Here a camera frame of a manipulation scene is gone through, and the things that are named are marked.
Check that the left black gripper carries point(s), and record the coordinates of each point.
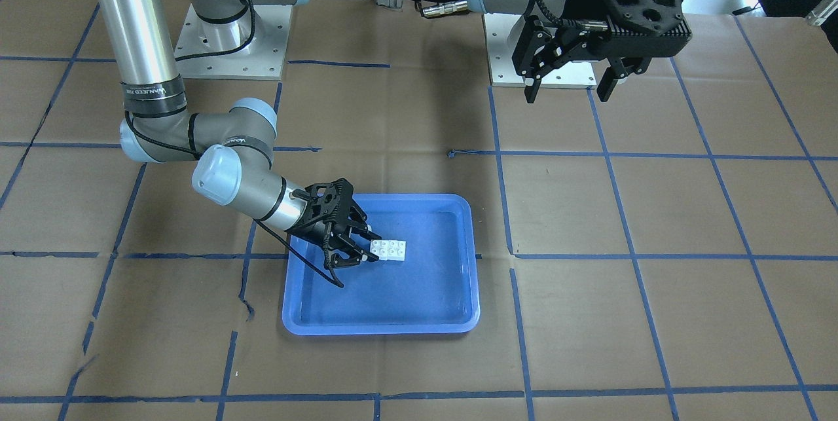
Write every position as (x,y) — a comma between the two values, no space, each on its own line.
(584,40)

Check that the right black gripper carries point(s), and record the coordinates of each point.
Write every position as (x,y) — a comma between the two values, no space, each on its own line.
(313,229)

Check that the white building block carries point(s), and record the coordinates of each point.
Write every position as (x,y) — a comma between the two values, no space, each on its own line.
(380,249)
(395,250)

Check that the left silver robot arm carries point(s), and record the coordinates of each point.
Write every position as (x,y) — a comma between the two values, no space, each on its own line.
(547,10)

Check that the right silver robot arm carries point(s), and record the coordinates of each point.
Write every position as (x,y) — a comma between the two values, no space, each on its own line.
(233,150)

